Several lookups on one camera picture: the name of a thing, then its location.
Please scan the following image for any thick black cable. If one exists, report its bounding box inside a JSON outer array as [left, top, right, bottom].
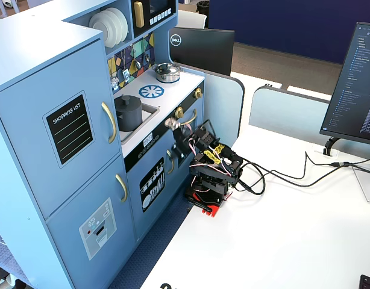
[[239, 162, 370, 191]]

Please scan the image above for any monitor showing code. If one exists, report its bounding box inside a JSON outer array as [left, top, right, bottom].
[[319, 21, 370, 148]]

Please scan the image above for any small silver metal part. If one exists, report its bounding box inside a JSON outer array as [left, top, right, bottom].
[[164, 117, 182, 131]]

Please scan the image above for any looped black cable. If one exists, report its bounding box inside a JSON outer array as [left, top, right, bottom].
[[233, 161, 267, 196]]

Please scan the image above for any silver toy ladle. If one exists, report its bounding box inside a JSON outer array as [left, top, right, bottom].
[[133, 45, 142, 70]]

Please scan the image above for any silver slotted toy turner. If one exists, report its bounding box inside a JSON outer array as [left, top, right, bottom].
[[122, 49, 131, 81]]

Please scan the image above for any pink white servo wire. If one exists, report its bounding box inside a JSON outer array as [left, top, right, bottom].
[[187, 124, 200, 158]]

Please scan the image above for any white chair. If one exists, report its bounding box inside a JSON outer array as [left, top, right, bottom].
[[177, 9, 208, 30]]

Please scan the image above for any blue wooden toy kitchen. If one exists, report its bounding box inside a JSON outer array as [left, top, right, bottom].
[[0, 0, 205, 289]]

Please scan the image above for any dark blue office partition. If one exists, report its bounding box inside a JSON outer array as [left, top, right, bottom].
[[207, 0, 370, 64]]

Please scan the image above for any black Dell monitor base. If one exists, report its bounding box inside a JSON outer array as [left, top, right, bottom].
[[168, 26, 236, 77]]

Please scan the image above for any silver monitor stand base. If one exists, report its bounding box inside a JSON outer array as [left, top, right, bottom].
[[351, 164, 370, 205]]

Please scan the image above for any thin black cable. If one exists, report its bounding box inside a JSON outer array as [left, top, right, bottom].
[[304, 150, 370, 180]]

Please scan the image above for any dark gray cooking pot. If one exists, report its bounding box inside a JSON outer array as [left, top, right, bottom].
[[114, 101, 143, 132]]

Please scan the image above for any clear glass pot lid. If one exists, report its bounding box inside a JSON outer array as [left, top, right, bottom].
[[153, 62, 180, 76]]

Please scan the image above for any gold fridge door handle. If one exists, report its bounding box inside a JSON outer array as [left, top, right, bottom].
[[101, 101, 118, 145], [114, 173, 129, 204]]

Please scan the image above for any red robot base clamp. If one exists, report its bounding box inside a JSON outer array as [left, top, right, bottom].
[[184, 185, 234, 219]]

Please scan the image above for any yellow patterned strap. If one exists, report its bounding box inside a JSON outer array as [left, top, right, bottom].
[[202, 143, 226, 165]]

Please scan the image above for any gold dishwasher door handle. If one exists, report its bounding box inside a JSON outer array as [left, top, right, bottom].
[[166, 149, 175, 175]]

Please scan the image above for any light blue desk divider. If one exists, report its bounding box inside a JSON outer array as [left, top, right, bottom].
[[248, 85, 332, 148], [169, 61, 246, 146]]

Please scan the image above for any shiny steel pot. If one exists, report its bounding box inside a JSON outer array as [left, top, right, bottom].
[[152, 63, 181, 84]]

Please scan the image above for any black trash bin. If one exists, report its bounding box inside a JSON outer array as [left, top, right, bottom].
[[196, 0, 210, 16]]

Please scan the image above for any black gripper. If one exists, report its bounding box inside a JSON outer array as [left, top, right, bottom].
[[172, 126, 219, 168]]

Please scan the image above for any gold oven door handle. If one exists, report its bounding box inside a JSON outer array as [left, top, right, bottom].
[[180, 108, 199, 128]]

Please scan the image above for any dark gray pot lid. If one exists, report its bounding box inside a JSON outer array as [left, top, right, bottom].
[[113, 95, 143, 114]]

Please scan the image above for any gold microwave door handle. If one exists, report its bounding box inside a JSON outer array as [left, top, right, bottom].
[[133, 1, 145, 29]]

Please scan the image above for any white toy plate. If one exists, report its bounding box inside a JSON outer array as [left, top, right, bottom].
[[99, 10, 121, 46], [112, 7, 130, 42], [88, 13, 115, 49], [105, 8, 126, 43]]

